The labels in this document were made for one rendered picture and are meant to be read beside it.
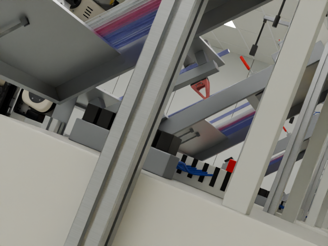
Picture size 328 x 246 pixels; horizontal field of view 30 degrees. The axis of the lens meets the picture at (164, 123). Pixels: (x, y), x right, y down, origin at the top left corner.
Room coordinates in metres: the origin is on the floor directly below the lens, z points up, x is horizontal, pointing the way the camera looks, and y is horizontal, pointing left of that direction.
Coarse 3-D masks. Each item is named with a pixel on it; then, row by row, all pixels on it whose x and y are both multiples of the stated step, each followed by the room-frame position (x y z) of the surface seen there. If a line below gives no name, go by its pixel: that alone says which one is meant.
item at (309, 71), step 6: (312, 66) 2.30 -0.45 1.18; (306, 72) 2.34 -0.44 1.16; (312, 72) 2.38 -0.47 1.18; (306, 78) 2.42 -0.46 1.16; (312, 78) 2.46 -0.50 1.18; (300, 84) 2.48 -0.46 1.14; (306, 84) 2.52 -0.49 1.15; (300, 90) 2.57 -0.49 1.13; (306, 90) 2.61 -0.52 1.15; (324, 90) 2.74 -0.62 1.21; (252, 96) 2.35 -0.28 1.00; (258, 96) 2.24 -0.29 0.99; (300, 96) 2.66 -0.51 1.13; (252, 102) 2.44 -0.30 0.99; (258, 102) 2.48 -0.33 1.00; (294, 102) 2.73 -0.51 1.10; (300, 102) 2.78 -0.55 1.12
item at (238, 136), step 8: (320, 96) 2.76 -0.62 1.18; (296, 112) 2.78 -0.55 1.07; (248, 128) 2.84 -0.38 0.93; (232, 136) 2.86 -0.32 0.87; (240, 136) 2.85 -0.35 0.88; (216, 144) 2.88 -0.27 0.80; (224, 144) 2.87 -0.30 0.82; (232, 144) 2.85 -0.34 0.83; (200, 152) 2.90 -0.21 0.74; (208, 152) 2.88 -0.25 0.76; (216, 152) 2.87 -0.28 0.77; (200, 160) 2.89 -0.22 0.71
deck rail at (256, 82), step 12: (324, 48) 2.10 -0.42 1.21; (312, 60) 2.11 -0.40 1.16; (264, 72) 2.16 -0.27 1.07; (240, 84) 2.18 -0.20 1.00; (252, 84) 2.17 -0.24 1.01; (264, 84) 2.15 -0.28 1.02; (216, 96) 2.20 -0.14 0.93; (228, 96) 2.19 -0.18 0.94; (240, 96) 2.17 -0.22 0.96; (192, 108) 2.22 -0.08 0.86; (204, 108) 2.21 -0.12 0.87; (216, 108) 2.20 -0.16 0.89; (168, 120) 2.25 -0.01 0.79; (180, 120) 2.23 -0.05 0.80; (192, 120) 2.22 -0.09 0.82; (168, 132) 2.24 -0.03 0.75
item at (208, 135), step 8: (192, 128) 2.44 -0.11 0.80; (200, 128) 2.49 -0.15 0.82; (208, 128) 2.54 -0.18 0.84; (216, 128) 2.61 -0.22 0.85; (176, 136) 2.45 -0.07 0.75; (184, 136) 2.50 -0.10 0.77; (192, 136) 2.55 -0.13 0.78; (200, 136) 2.61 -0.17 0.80; (208, 136) 2.67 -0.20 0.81; (216, 136) 2.73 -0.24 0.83; (224, 136) 2.79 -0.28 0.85; (184, 144) 2.63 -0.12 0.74; (192, 144) 2.69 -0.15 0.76; (200, 144) 2.75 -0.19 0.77; (208, 144) 2.82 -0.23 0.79; (192, 152) 2.83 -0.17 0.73
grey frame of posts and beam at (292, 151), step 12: (324, 60) 2.06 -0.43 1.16; (324, 72) 2.06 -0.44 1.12; (312, 84) 2.06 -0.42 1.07; (324, 84) 2.08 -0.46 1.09; (312, 96) 2.07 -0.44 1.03; (312, 108) 2.05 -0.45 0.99; (300, 120) 2.06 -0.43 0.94; (300, 132) 2.06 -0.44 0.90; (288, 144) 2.06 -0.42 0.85; (300, 144) 2.05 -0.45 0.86; (288, 156) 2.07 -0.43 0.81; (288, 168) 2.05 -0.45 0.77; (276, 180) 2.06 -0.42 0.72; (276, 192) 2.07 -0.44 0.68; (276, 204) 2.05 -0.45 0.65
